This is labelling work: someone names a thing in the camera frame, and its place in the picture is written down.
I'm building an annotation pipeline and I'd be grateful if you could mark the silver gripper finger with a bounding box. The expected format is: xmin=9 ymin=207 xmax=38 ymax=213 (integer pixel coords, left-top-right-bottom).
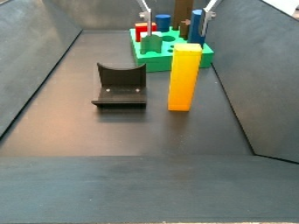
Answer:
xmin=136 ymin=0 xmax=152 ymax=36
xmin=200 ymin=0 xmax=220 ymax=36

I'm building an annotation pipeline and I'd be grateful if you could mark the yellow rectangular block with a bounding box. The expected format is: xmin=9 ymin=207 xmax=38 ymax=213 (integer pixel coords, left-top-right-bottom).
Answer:
xmin=168 ymin=43 xmax=201 ymax=111

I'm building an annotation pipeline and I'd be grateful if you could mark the green peg board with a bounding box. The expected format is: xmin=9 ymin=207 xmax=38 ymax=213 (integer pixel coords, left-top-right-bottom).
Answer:
xmin=128 ymin=26 xmax=214 ymax=74

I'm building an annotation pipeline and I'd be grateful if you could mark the red square block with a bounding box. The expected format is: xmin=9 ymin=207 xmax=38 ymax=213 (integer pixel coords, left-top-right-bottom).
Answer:
xmin=134 ymin=22 xmax=156 ymax=42

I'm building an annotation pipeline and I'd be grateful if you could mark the short blue cylinder peg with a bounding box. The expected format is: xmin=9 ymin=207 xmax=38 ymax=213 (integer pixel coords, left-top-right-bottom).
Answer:
xmin=154 ymin=14 xmax=170 ymax=32

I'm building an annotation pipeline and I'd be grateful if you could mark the brown two-legged block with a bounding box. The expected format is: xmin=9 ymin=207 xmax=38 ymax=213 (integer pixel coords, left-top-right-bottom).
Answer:
xmin=172 ymin=0 xmax=193 ymax=40

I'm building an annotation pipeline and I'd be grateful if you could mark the tall blue hexagonal peg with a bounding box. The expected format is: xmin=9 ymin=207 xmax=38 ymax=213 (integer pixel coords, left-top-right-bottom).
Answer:
xmin=188 ymin=10 xmax=205 ymax=45

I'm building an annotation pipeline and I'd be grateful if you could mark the green notched block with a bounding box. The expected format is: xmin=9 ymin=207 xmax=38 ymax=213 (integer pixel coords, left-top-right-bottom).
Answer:
xmin=140 ymin=34 xmax=162 ymax=54

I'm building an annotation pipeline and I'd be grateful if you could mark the black curved stand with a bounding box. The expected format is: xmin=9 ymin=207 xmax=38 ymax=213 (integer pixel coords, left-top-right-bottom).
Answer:
xmin=90 ymin=63 xmax=146 ymax=108

